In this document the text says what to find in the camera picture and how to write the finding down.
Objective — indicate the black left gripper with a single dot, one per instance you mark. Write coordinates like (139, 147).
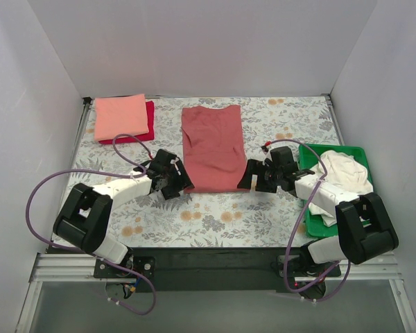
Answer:
(175, 178)

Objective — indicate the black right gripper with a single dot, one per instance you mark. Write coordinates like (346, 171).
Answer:
(260, 177)

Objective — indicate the dusty rose t shirt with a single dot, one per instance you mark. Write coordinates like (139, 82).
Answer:
(213, 148)

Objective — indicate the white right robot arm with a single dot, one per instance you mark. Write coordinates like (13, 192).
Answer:
(364, 227)

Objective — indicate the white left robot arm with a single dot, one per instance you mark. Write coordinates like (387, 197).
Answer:
(85, 215)

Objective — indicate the folded crimson red t shirt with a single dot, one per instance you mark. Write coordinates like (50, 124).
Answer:
(138, 137)

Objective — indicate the floral patterned table mat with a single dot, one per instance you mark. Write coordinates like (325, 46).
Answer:
(218, 220)

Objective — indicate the green plastic tray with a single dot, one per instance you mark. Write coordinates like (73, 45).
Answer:
(308, 158)

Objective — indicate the folded salmon pink t shirt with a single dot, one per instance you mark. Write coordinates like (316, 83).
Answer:
(116, 103)

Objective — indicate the white t shirt red print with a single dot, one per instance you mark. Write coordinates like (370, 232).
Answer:
(344, 172)

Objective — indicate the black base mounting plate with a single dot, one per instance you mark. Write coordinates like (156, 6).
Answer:
(211, 269)

